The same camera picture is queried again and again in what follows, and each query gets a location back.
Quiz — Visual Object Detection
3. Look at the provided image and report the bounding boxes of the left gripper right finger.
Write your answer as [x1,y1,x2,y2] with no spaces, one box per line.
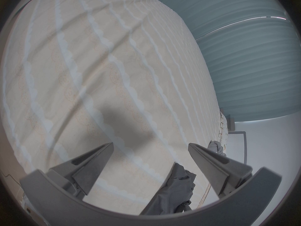
[188,143,253,196]

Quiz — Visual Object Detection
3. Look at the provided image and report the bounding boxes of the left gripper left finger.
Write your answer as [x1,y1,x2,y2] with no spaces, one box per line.
[48,142,114,196]

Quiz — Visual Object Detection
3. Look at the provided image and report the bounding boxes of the pile of clothes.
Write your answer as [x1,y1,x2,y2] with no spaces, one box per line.
[208,140,227,157]

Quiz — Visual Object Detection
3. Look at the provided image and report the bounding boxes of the bed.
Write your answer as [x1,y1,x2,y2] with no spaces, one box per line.
[0,0,247,215]

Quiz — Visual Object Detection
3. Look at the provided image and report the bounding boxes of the blue-green curtain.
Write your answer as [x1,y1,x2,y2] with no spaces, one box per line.
[141,0,292,40]
[196,17,301,122]

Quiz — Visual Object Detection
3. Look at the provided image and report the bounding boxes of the white printed pillow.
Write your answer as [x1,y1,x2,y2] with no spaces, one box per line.
[220,110,230,150]

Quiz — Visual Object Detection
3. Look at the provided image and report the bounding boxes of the black T-shirt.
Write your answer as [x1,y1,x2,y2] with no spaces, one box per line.
[140,163,197,216]

